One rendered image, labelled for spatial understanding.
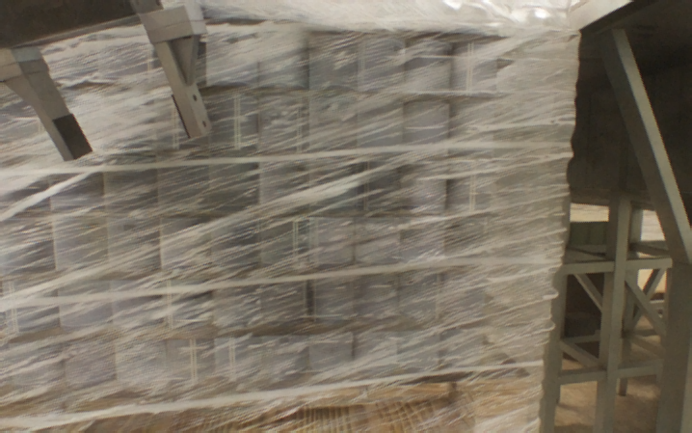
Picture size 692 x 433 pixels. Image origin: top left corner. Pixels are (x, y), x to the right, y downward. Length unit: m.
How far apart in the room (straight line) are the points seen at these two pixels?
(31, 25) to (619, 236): 1.26
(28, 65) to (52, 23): 0.06
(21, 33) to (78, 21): 0.05
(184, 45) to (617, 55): 0.57
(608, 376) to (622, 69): 0.95
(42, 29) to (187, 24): 0.11
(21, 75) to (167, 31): 0.14
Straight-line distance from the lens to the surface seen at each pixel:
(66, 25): 0.38
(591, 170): 1.01
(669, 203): 0.72
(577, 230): 1.46
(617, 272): 1.27
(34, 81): 0.43
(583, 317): 1.54
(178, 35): 0.34
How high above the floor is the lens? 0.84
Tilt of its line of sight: 6 degrees down
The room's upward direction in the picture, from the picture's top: 1 degrees counter-clockwise
